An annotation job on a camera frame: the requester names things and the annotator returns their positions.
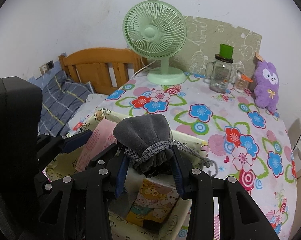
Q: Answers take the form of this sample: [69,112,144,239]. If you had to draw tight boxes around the pink paper slip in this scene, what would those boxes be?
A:
[76,119,117,172]

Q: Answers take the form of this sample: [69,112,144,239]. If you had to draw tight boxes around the grey drawstring pouch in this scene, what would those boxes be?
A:
[113,114,218,178]

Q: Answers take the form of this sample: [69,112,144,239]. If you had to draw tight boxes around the blue plaid pillow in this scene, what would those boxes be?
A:
[38,70,93,137]

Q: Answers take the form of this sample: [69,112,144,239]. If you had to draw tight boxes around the white crumpled bedding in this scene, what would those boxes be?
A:
[67,93,108,131]

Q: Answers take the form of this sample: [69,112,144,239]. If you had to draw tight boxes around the yellow fabric storage box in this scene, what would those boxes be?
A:
[43,107,209,240]

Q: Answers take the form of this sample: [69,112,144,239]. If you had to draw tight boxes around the floral tablecloth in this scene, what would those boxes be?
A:
[67,71,297,240]

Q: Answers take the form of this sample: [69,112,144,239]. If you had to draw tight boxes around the glass mason jar mug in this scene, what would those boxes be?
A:
[205,54,233,94]

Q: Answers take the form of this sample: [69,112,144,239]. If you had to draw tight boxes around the small cotton swab jar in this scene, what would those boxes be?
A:
[233,72,253,93]

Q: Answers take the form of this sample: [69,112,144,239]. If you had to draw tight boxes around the purple plush toy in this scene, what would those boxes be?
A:
[253,60,279,114]

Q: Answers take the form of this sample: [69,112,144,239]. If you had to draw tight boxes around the green jar straw cap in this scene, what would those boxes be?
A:
[219,44,233,60]

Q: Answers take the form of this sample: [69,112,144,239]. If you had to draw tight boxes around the green cartoon backing board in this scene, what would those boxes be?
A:
[169,16,262,82]

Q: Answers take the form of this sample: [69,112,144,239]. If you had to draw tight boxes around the green desk fan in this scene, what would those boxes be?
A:
[122,0,187,86]

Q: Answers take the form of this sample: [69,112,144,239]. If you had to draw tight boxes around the wall power socket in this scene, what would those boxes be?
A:
[39,61,54,75]

